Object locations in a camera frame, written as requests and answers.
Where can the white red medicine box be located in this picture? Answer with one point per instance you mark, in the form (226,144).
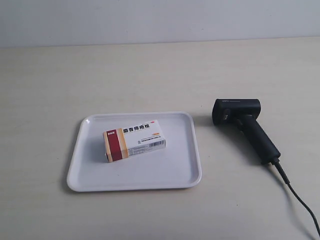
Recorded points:
(126,142)

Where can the white plastic tray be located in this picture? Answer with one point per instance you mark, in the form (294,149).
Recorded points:
(177,166)

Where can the black handheld barcode scanner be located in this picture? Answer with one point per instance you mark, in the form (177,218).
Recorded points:
(243,113)

